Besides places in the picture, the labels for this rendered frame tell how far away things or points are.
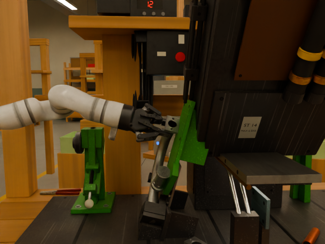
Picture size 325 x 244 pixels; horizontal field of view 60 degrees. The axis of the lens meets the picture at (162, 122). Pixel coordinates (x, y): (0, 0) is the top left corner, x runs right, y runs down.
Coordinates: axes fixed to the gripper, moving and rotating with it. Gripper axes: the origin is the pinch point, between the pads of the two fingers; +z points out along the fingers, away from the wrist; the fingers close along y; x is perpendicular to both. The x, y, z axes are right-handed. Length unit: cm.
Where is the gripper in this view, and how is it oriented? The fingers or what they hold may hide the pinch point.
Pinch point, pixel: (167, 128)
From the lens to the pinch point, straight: 83.5
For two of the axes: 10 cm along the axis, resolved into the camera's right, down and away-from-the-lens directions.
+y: 1.4, -7.7, 6.2
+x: -2.3, 5.9, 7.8
